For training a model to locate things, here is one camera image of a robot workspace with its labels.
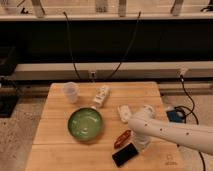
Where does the green bowl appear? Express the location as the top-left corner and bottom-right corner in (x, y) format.
(67, 108), (103, 142)

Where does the black rectangular eraser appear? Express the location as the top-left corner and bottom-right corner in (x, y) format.
(112, 143), (138, 167)

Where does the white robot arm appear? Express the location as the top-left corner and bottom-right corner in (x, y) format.
(128, 105), (213, 155)

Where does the black cable right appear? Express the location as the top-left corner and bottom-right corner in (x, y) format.
(103, 10), (142, 81)

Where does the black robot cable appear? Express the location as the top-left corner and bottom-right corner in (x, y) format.
(173, 73), (208, 171)

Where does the blue connector box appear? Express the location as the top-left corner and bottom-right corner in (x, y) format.
(167, 110), (184, 123)

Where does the clear plastic cup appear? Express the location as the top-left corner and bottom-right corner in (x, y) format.
(62, 82), (79, 103)

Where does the black cable left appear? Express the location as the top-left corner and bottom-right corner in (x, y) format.
(63, 11), (82, 81)

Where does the wall power outlet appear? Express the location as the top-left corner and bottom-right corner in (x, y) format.
(88, 70), (96, 80)

